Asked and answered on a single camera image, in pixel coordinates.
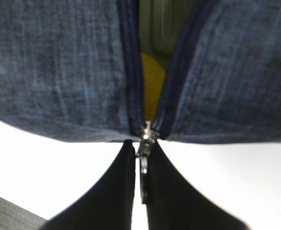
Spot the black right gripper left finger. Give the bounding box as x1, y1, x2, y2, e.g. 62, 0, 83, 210
41, 140, 135, 230

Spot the yellow lemon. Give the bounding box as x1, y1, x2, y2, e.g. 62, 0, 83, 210
141, 53, 166, 122

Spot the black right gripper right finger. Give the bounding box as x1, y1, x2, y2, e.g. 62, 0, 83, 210
146, 143, 249, 230

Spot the dark navy fabric lunch bag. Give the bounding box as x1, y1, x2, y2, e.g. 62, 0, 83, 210
0, 0, 281, 204

